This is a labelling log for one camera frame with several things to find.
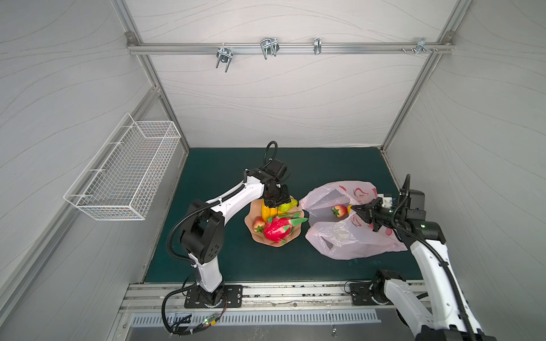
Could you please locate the metal hook clamp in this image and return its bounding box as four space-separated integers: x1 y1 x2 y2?
216 47 233 72
260 37 280 60

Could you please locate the yellow banana bunch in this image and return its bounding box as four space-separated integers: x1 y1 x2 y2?
261 204 278 221

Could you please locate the white wire basket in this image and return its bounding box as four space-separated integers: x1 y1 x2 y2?
63 113 181 221

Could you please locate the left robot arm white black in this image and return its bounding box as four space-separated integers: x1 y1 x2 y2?
166 166 291 306

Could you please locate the metal bracket right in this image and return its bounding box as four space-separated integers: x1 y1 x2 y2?
400 38 439 55

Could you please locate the pink dragon fruit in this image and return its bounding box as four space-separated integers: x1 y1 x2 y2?
263 213 309 244

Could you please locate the white slotted cable duct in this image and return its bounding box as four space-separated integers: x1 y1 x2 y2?
131 309 382 328

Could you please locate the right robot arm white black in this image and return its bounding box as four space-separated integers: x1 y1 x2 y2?
351 191 492 340

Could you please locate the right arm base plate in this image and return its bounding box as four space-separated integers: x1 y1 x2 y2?
345 281 388 306

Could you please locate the red yellow strawberry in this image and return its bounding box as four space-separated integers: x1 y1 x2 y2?
253 217 267 234
331 205 348 218

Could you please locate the small metal hook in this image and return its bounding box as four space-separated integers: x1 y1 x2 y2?
314 38 322 55

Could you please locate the green starfruit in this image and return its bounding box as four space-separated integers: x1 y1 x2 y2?
278 198 298 213

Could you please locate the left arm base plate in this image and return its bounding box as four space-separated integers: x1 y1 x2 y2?
184 284 243 309

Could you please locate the pink flower-shaped fruit plate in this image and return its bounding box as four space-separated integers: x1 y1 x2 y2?
244 199 302 247

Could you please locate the pink plastic bag peach print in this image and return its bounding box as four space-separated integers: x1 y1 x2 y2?
299 180 407 260

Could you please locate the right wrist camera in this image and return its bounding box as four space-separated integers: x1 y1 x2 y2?
378 189 427 214

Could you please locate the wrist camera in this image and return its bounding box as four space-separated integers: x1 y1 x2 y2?
378 189 427 214
260 159 287 182

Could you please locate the metal hook clamp left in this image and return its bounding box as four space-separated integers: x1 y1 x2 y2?
216 47 233 72

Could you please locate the left black cable bundle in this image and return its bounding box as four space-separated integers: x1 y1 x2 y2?
160 283 229 336

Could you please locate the metal hook clamp middle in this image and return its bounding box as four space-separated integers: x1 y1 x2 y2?
260 37 280 60

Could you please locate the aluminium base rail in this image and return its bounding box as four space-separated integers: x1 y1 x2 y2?
118 280 368 313

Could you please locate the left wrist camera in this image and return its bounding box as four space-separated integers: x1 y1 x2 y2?
260 159 287 182

